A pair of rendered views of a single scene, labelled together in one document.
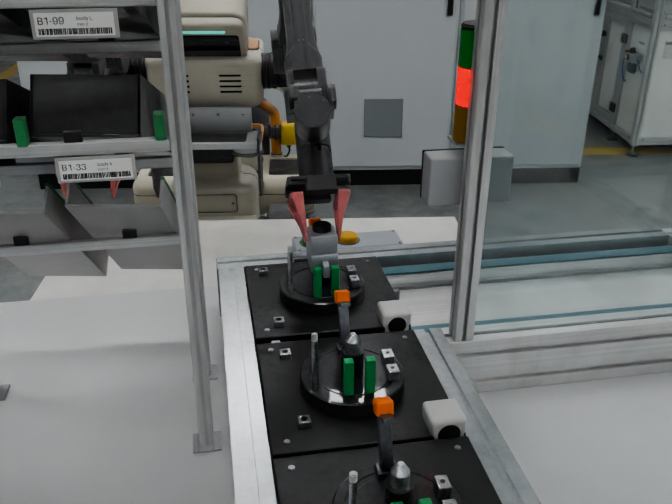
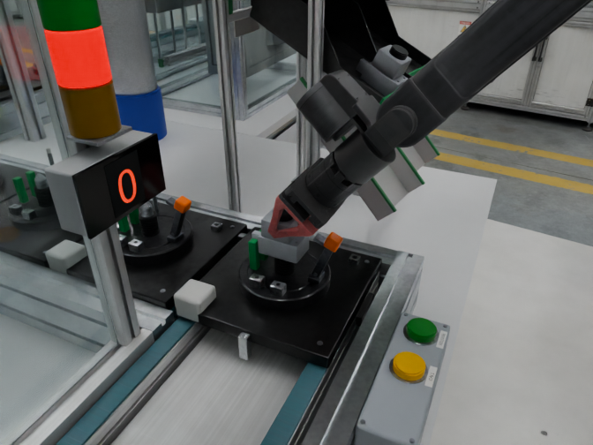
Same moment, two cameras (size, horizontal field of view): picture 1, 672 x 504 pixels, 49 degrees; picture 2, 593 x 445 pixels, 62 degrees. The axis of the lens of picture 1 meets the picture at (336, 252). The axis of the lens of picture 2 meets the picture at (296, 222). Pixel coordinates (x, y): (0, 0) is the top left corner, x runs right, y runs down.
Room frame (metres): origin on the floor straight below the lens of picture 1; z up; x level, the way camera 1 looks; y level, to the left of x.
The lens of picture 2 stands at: (1.42, -0.46, 1.44)
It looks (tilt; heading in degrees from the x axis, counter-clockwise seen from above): 31 degrees down; 125
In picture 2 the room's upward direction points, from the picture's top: straight up
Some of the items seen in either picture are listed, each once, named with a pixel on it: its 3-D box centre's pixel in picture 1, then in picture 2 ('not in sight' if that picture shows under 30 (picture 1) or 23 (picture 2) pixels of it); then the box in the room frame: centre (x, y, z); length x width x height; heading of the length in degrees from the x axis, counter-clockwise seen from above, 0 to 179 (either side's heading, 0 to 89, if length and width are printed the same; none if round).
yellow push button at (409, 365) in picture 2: (347, 239); (409, 367); (1.28, -0.02, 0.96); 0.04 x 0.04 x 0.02
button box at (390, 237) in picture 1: (347, 253); (405, 384); (1.28, -0.02, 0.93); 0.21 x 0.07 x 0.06; 100
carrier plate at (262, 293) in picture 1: (321, 297); (284, 284); (1.06, 0.02, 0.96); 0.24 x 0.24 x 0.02; 10
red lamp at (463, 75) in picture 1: (475, 85); (79, 55); (0.98, -0.19, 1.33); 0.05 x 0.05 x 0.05
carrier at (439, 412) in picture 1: (352, 358); (147, 221); (0.81, -0.02, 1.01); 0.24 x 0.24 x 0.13; 10
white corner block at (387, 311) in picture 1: (393, 318); (195, 300); (0.98, -0.09, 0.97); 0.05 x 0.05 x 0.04; 10
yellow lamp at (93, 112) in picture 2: (472, 122); (91, 107); (0.98, -0.19, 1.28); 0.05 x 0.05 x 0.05
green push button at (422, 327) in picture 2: not in sight; (421, 332); (1.27, 0.05, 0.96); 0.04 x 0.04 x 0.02
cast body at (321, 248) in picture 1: (322, 246); (277, 230); (1.05, 0.02, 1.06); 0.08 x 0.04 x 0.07; 9
